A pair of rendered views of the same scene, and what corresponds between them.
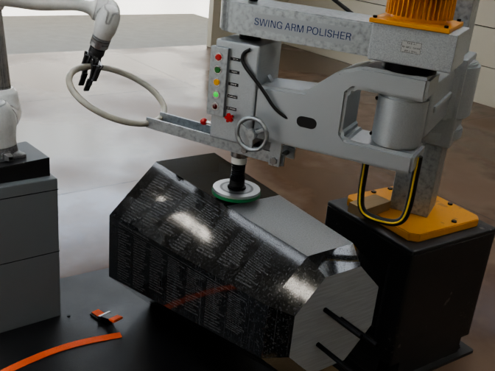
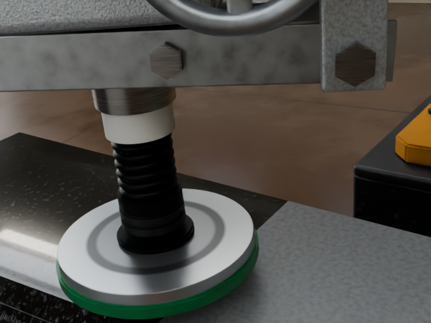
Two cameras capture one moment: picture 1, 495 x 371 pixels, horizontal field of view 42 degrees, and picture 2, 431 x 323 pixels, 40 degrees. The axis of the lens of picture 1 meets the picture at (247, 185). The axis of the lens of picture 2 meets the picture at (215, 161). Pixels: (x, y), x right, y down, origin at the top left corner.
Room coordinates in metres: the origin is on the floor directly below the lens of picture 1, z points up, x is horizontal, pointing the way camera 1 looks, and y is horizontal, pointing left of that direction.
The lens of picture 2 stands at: (2.14, 0.13, 1.25)
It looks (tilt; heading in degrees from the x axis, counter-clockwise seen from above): 24 degrees down; 344
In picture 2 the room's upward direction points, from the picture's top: 6 degrees counter-clockwise
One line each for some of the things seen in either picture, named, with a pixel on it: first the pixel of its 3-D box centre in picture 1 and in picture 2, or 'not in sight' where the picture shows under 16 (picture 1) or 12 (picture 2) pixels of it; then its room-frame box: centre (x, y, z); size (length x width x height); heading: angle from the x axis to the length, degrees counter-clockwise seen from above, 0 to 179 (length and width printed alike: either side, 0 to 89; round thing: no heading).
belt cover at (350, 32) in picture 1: (333, 34); not in sight; (2.54, -0.27, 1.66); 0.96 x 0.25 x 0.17; 66
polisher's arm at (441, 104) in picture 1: (427, 92); not in sight; (2.82, -0.75, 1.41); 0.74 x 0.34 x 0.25; 155
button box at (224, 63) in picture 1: (218, 81); not in sight; (2.61, 0.16, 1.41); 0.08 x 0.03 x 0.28; 66
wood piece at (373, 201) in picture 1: (369, 206); not in sight; (2.89, -0.60, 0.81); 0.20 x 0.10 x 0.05; 134
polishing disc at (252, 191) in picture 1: (236, 188); (156, 238); (2.69, 0.05, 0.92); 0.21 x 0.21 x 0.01
